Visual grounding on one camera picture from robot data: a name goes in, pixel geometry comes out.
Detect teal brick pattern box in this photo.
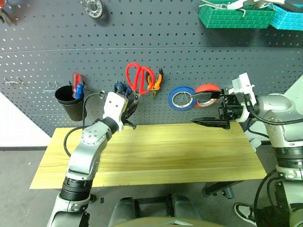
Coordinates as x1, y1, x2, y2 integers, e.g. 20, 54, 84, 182
269, 4, 303, 31

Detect red tape roll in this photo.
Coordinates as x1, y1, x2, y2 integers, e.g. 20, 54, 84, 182
194, 84, 222, 109

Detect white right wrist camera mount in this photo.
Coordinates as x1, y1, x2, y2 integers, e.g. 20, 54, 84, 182
231, 73, 258, 123

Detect metal wire loop hook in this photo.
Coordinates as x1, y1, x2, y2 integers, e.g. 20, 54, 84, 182
43, 80, 59, 92

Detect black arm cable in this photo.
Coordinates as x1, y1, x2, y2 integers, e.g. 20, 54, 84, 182
63, 92, 107, 158
246, 100, 303, 125

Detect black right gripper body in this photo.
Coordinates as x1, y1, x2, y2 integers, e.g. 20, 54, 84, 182
217, 88, 244, 123

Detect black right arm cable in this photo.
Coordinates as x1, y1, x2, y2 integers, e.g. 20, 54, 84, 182
246, 100, 303, 125

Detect black plastic cup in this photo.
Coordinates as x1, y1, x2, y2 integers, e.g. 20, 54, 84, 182
54, 85, 85, 122

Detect round metal bearing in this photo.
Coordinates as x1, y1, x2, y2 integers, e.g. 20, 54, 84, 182
80, 0, 104, 19

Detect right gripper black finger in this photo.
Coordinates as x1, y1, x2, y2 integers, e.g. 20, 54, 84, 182
190, 91, 224, 100
190, 117, 231, 130

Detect red handled scissors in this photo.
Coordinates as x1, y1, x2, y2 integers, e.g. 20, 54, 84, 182
125, 62, 156, 100

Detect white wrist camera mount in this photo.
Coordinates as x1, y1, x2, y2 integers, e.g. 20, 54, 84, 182
231, 73, 258, 123
103, 92, 129, 131

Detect orange handled needle nose pliers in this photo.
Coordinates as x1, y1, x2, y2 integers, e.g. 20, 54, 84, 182
146, 68, 164, 99

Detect blue tape roll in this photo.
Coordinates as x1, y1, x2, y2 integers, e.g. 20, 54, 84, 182
168, 86, 197, 111

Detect red and blue tools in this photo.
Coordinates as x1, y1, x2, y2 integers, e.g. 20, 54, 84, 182
71, 73, 82, 99

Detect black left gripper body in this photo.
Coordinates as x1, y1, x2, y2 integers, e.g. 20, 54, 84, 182
122, 101, 138, 121

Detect white grey shoe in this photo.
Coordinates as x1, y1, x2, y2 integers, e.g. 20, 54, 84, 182
233, 203, 258, 227

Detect blue handled pliers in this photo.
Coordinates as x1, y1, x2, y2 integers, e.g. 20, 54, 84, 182
113, 82, 133, 99

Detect green brick pattern box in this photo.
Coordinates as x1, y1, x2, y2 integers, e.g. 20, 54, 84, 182
198, 4, 276, 29

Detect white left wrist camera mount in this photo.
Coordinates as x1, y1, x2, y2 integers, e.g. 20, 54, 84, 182
103, 92, 129, 131

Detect black table foot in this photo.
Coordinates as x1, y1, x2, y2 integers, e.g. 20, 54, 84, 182
202, 181, 244, 199

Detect metal wire clamp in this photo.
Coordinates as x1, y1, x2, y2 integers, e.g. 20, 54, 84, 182
200, 0, 228, 9

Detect dark grey metal pegboard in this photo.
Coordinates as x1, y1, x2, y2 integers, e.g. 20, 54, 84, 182
0, 0, 303, 138

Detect grey rounded shape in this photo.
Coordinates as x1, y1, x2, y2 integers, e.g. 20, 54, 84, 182
170, 193, 202, 220
109, 196, 140, 227

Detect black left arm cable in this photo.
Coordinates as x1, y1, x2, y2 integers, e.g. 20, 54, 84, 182
63, 92, 107, 158

